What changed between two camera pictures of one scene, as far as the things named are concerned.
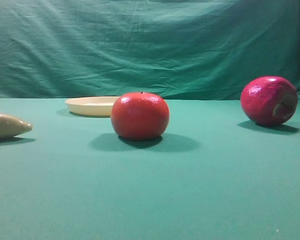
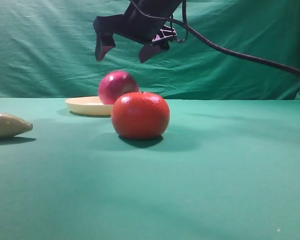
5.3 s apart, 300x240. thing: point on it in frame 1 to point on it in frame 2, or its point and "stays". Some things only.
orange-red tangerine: (140, 116) stays
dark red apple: (269, 101) to (114, 84)
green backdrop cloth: (179, 49) stays
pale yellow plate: (91, 106) stays
